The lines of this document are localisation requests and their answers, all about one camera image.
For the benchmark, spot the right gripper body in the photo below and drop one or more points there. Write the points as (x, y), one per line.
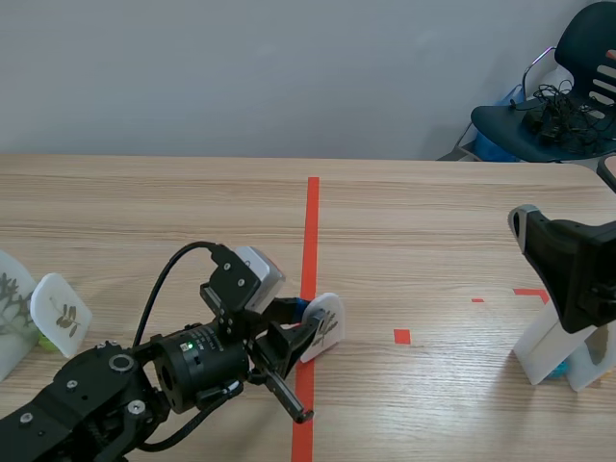
(599, 279)

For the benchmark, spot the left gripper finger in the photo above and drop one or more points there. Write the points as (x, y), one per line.
(293, 341)
(289, 310)

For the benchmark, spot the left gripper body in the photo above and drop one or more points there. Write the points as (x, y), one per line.
(207, 361)

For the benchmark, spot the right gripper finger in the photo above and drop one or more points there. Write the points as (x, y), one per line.
(544, 245)

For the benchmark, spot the small rounded leaf card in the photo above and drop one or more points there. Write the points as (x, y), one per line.
(333, 332)

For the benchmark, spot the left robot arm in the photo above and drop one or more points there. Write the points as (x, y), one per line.
(72, 409)

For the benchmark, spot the leaf card with brown leaf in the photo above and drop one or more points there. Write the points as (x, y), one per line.
(592, 366)

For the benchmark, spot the tall white leaf card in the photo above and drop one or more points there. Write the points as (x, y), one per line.
(541, 351)

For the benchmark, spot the leaf card with oval leaflets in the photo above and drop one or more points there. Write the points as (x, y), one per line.
(60, 315)

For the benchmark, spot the large fern leaf card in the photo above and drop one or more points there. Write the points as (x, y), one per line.
(12, 317)

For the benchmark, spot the small turquoise yellow card stand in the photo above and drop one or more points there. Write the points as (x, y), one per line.
(560, 371)

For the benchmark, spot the blue bag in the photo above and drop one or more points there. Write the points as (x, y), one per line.
(491, 144)

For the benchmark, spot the dark blue chair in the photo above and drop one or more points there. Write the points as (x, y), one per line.
(539, 130)

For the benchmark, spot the small yellow-green card stand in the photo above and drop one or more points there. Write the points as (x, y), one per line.
(45, 342)

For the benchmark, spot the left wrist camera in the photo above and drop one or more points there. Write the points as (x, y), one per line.
(262, 284)

